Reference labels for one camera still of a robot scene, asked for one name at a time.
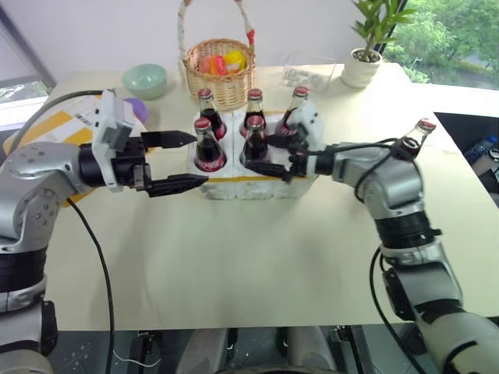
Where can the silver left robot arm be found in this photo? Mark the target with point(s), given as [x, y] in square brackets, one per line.
[35, 183]

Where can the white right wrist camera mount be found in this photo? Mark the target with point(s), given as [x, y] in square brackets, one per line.
[312, 121]

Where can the white ribbed plant pot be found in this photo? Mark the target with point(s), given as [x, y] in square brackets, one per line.
[360, 72]

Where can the black bin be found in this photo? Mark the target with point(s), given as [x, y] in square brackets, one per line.
[460, 128]

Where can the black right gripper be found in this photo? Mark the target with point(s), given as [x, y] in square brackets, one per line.
[298, 163]

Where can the yellow taped cardboard box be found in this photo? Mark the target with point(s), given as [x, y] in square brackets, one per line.
[62, 121]

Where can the clear plastic box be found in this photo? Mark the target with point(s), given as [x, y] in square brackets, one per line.
[308, 74]

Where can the green leafy plant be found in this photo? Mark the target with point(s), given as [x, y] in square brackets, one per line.
[376, 23]

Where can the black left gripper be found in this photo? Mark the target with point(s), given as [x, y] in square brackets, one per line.
[130, 163]

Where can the yellow toy fruit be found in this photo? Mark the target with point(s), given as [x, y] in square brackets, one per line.
[235, 60]

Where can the glass cola bottle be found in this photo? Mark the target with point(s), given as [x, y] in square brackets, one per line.
[255, 109]
[212, 117]
[209, 154]
[255, 146]
[417, 138]
[290, 117]

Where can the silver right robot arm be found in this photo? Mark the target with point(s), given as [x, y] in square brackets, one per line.
[397, 187]

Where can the orange pink toy fruit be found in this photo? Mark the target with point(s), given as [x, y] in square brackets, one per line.
[213, 65]

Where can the purple round plate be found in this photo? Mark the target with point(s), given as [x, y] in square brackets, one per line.
[138, 109]

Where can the white foam crate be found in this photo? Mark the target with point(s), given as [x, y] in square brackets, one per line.
[234, 187]

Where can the blue plastic water bottle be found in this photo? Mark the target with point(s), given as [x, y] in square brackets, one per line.
[481, 150]

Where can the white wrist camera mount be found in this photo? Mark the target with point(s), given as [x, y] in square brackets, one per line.
[312, 121]
[104, 113]

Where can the pale green bowl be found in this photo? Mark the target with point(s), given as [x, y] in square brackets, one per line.
[144, 82]

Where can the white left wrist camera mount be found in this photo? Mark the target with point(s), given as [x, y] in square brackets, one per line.
[104, 113]

